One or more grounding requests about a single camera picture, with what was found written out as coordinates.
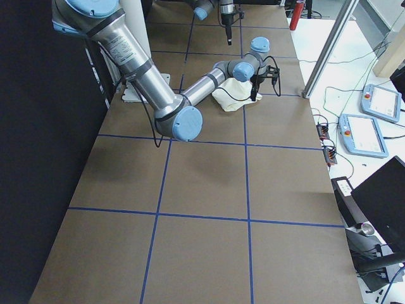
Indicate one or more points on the wooden beam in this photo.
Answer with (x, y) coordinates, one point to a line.
(392, 58)

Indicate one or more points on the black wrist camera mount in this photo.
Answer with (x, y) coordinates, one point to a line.
(273, 73)
(239, 14)

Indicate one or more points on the aluminium frame post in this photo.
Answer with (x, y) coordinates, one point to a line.
(340, 23)

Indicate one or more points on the cream long-sleeve cat shirt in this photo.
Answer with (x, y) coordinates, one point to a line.
(232, 95)

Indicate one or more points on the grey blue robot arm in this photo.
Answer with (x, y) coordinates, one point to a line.
(225, 11)
(119, 27)

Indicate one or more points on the near teach pendant tablet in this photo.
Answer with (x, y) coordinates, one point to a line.
(362, 136)

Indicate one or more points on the silver metal cup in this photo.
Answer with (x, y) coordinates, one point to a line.
(366, 229)

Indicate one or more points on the teach pendant tablet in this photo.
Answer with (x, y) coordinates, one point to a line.
(381, 103)
(362, 136)

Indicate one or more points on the black monitor screen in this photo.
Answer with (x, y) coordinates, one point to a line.
(381, 199)

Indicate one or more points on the black box white label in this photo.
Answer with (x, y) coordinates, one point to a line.
(348, 208)

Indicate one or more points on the far teach pendant tablet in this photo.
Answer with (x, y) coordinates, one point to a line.
(381, 103)

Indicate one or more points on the orange black connector block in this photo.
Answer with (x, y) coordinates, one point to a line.
(322, 130)

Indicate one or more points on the red cylinder tube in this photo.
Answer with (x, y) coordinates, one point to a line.
(296, 14)

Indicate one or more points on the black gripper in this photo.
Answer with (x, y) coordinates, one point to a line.
(255, 83)
(226, 18)

